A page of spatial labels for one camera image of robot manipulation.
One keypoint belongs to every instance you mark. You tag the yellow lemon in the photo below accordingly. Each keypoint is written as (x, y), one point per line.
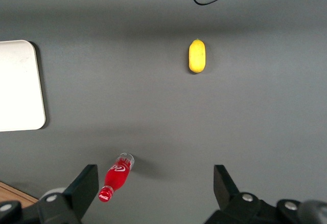
(197, 56)

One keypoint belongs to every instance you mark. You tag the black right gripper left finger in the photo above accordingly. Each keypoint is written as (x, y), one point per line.
(81, 193)

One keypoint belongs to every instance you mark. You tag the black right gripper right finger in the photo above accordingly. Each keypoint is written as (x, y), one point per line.
(228, 192)

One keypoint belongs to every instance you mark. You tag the white rectangular tray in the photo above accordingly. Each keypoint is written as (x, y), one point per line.
(18, 86)

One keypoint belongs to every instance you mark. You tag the red cola bottle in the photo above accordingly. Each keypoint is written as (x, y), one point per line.
(117, 177)

